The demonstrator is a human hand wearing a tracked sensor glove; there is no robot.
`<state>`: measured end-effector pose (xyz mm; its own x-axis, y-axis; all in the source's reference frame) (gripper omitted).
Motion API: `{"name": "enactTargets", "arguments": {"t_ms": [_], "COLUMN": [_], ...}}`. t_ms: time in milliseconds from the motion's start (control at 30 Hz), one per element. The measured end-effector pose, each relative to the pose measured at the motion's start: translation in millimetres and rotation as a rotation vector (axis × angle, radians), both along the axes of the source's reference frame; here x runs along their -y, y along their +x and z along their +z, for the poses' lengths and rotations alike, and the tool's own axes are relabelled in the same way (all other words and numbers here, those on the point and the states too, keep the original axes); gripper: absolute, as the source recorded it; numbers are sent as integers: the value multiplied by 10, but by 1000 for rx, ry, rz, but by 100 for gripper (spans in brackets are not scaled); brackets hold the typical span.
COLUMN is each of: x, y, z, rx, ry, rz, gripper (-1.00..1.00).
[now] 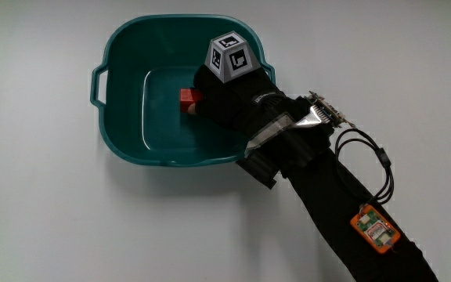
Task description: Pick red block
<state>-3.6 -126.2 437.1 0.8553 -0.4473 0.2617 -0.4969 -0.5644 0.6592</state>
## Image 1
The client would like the person's right forearm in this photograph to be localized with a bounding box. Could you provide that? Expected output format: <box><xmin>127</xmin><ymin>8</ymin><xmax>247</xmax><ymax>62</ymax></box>
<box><xmin>236</xmin><ymin>97</ymin><xmax>440</xmax><ymax>282</ymax></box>

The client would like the black sensor cable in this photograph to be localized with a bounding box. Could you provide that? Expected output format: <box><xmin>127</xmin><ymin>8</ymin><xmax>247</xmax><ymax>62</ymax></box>
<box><xmin>334</xmin><ymin>128</ymin><xmax>395</xmax><ymax>206</ymax></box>

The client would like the red block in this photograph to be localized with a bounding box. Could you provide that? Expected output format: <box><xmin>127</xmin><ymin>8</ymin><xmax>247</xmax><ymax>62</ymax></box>
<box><xmin>179</xmin><ymin>88</ymin><xmax>205</xmax><ymax>114</ymax></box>

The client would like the circuit board with silver ribbon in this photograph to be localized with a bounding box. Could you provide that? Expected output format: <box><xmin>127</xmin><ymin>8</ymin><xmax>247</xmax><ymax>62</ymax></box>
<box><xmin>292</xmin><ymin>90</ymin><xmax>356</xmax><ymax>130</ymax></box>

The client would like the person's right hand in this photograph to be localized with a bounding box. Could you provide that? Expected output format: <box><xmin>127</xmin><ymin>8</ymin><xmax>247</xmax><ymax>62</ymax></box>
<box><xmin>188</xmin><ymin>31</ymin><xmax>308</xmax><ymax>138</ymax></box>

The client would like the teal plastic basin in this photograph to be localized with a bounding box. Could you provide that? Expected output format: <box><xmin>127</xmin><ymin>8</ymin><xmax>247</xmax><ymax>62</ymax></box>
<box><xmin>89</xmin><ymin>14</ymin><xmax>276</xmax><ymax>168</ymax></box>

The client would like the orange sensor module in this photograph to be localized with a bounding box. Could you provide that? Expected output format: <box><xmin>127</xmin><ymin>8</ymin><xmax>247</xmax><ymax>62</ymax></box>
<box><xmin>349</xmin><ymin>203</ymin><xmax>402</xmax><ymax>255</ymax></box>

